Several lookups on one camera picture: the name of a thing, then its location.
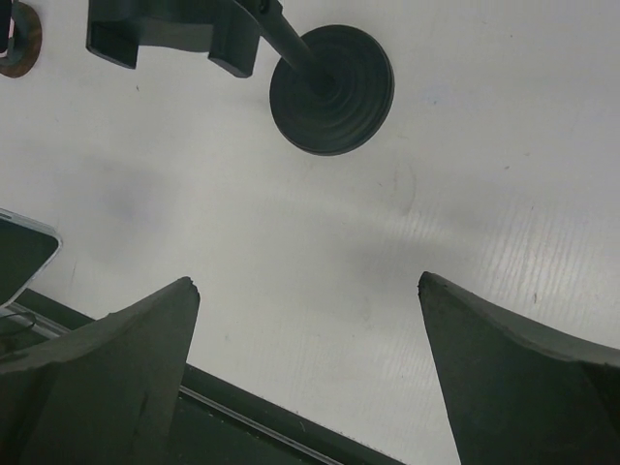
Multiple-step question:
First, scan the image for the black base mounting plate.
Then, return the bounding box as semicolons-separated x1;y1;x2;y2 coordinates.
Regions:
1;290;395;464

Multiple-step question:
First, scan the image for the green case phone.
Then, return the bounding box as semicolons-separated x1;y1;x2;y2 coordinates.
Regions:
1;209;62;307

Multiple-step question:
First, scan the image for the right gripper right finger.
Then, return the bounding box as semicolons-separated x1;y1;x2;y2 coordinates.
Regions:
418;272;619;464

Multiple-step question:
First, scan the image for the black stand with brown base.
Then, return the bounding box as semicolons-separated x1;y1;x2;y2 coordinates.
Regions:
1;0;43;78

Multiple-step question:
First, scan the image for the black tall corner phone stand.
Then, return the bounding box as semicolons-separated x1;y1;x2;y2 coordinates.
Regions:
86;1;395;156

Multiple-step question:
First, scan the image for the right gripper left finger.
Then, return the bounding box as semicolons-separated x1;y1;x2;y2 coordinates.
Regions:
1;277;200;464

